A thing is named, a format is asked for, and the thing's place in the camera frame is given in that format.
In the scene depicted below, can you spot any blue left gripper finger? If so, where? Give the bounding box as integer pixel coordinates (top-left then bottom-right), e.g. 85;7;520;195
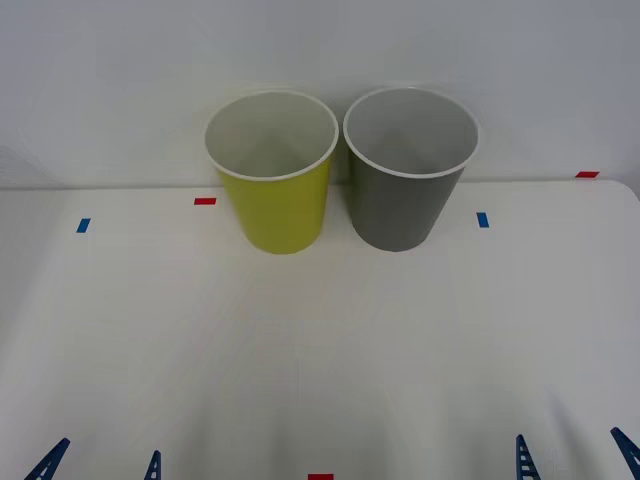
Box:
22;437;72;480
143;449;163;480

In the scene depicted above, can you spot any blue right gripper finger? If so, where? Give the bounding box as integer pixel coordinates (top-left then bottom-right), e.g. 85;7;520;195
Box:
514;433;542;480
609;426;640;469

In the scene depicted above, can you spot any grey plastic bin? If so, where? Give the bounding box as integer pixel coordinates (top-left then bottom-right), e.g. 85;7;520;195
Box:
342;85;480;253

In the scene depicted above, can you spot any yellow-green plastic bin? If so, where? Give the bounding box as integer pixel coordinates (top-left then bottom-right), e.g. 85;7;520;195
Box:
203;89;341;256

